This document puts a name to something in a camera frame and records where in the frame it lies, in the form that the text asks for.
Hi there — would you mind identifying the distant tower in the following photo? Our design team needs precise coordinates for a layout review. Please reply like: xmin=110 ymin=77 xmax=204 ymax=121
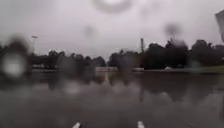
xmin=140 ymin=37 xmax=145 ymax=53

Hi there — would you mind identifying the wet grey paved ground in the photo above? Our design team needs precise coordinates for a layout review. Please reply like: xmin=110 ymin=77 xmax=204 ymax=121
xmin=0 ymin=69 xmax=224 ymax=128

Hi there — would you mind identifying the row of dark trees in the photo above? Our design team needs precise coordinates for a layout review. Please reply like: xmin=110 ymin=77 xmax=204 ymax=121
xmin=0 ymin=38 xmax=224 ymax=71

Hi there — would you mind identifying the robot's own part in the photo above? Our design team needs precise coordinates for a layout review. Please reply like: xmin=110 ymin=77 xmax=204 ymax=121
xmin=137 ymin=120 xmax=146 ymax=128
xmin=72 ymin=121 xmax=82 ymax=128

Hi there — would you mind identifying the tall light pole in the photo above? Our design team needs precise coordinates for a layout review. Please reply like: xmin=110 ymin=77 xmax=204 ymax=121
xmin=30 ymin=35 xmax=39 ymax=55

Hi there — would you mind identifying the grass strip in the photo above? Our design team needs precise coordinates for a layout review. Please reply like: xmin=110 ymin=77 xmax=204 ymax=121
xmin=173 ymin=65 xmax=224 ymax=74

